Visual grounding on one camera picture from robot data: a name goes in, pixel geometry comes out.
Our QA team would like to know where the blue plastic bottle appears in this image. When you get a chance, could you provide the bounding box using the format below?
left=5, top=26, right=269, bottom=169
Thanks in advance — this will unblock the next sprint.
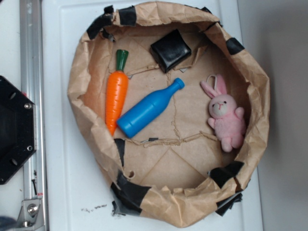
left=116, top=78, right=185, bottom=138

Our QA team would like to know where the orange toy carrot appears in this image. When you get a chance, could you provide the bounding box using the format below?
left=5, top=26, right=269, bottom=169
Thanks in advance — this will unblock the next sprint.
left=105, top=50, right=128, bottom=136

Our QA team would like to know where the brown paper bag basin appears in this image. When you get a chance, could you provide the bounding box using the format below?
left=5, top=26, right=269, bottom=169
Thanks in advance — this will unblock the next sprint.
left=68, top=1, right=270, bottom=228

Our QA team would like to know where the black square block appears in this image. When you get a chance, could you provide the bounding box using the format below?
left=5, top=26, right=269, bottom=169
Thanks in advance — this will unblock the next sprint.
left=150, top=29, right=192, bottom=73

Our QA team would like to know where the pink plush bunny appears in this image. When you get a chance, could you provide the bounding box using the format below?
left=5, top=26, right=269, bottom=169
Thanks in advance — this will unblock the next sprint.
left=200, top=75, right=246, bottom=153

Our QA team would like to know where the aluminium frame rail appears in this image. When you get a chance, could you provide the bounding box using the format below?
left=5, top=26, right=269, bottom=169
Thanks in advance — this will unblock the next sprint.
left=19, top=0, right=49, bottom=231

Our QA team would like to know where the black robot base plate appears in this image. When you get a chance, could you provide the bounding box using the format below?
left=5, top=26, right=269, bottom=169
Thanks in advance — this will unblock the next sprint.
left=0, top=76, right=36, bottom=185

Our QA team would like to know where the metal corner bracket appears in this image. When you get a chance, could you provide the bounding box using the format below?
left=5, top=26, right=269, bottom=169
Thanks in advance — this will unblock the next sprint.
left=15, top=199, right=44, bottom=231

